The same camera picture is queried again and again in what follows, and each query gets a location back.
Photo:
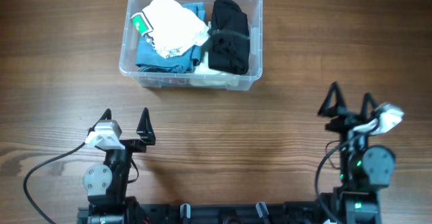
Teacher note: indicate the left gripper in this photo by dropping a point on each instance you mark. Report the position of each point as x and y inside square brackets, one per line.
[144, 129]

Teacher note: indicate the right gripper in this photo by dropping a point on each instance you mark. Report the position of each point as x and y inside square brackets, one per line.
[345, 122]

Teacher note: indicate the blue denim jeans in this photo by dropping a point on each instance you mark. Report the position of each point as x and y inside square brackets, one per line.
[148, 60]

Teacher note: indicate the cream cloth garment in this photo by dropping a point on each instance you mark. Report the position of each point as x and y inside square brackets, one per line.
[203, 67]

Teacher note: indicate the white graphic t-shirt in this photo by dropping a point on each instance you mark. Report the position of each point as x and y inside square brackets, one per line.
[172, 29]

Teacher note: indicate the black knit garment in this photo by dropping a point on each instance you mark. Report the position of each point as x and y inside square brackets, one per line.
[229, 38]

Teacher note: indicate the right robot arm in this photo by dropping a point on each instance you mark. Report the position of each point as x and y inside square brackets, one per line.
[364, 169]

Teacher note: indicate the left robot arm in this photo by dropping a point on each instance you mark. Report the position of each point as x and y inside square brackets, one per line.
[106, 183]

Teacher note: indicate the clear plastic storage bin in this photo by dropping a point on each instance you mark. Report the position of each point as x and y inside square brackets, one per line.
[254, 11]

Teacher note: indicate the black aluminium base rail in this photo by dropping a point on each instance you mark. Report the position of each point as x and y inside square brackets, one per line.
[289, 212]

